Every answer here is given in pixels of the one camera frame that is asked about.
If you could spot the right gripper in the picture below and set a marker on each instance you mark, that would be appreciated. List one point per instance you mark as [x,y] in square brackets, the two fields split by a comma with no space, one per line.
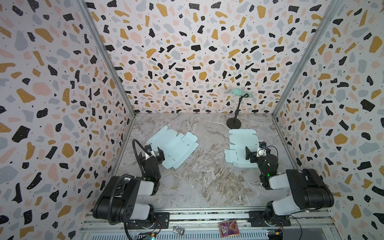
[252,154]

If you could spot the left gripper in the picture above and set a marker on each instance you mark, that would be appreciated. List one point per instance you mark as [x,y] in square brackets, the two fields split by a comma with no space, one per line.
[157,154]

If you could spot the mint paper box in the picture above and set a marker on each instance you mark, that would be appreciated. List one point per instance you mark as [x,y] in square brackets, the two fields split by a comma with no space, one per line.
[239,140]
[176,147]

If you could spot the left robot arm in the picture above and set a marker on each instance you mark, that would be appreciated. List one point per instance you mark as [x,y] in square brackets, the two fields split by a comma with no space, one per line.
[118,201]

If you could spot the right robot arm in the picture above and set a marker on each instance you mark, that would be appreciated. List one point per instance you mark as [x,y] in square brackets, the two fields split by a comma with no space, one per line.
[308,191]

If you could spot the black microphone stand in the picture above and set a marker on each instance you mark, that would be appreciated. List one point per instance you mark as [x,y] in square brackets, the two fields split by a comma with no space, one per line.
[235,123]

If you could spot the mint green microphone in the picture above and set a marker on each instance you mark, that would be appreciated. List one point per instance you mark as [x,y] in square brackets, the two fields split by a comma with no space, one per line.
[241,93]

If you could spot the colourful square card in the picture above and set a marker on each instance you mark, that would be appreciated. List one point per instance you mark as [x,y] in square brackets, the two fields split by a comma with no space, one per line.
[228,229]

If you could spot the small metal clip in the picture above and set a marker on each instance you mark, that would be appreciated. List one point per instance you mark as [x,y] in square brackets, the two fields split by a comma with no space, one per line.
[178,230]

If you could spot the circuit board left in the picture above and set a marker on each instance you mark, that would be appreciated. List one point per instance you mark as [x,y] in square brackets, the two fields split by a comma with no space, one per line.
[150,236]

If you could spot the circuit board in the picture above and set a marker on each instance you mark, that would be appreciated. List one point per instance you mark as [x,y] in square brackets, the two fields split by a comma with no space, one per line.
[275,234]
[150,236]

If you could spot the circuit board right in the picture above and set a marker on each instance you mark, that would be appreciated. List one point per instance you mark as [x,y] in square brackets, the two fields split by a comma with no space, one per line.
[275,234]

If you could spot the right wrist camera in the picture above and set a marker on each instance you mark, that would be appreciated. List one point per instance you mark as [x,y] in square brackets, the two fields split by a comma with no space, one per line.
[262,147]

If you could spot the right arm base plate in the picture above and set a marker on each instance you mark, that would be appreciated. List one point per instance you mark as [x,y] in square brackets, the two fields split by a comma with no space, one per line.
[269,219]

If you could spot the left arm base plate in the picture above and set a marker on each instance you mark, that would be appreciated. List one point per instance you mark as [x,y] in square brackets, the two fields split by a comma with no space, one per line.
[155,220]

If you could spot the aluminium mounting rail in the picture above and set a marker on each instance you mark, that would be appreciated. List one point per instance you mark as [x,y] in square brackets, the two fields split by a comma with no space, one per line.
[202,224]

